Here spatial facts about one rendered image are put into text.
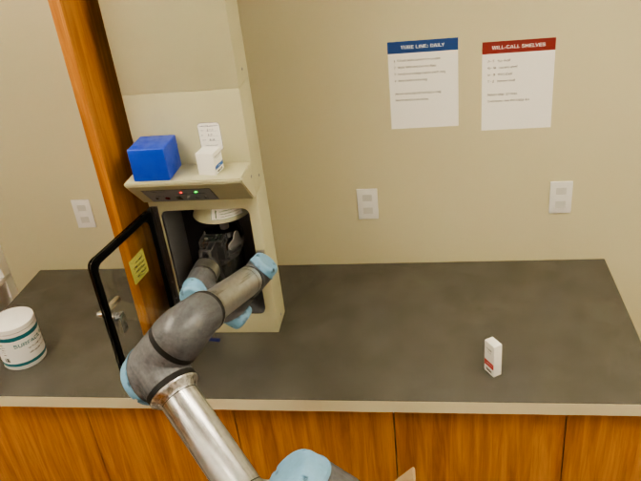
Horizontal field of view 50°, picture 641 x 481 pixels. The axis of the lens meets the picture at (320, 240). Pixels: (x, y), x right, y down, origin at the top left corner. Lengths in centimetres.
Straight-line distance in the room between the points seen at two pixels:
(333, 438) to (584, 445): 68
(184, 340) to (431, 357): 81
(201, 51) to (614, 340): 137
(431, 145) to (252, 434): 105
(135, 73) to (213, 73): 20
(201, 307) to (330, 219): 101
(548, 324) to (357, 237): 72
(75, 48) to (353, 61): 83
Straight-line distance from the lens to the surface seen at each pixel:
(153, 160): 182
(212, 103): 183
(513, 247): 244
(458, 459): 204
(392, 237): 240
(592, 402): 190
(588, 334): 212
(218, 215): 199
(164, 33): 182
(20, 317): 227
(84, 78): 185
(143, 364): 149
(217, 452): 143
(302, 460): 132
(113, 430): 220
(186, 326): 144
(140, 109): 190
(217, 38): 178
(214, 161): 180
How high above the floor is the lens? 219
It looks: 29 degrees down
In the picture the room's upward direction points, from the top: 7 degrees counter-clockwise
